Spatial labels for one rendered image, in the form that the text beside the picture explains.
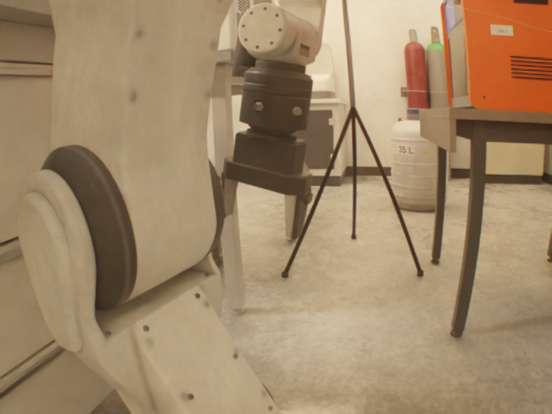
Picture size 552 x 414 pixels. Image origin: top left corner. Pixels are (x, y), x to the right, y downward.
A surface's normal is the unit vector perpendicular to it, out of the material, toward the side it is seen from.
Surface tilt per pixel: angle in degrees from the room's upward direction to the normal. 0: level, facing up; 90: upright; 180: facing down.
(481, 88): 90
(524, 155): 90
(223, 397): 60
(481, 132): 90
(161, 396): 90
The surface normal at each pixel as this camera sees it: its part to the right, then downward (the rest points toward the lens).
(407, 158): -0.74, 0.18
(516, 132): -0.29, 0.22
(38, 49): 0.96, 0.01
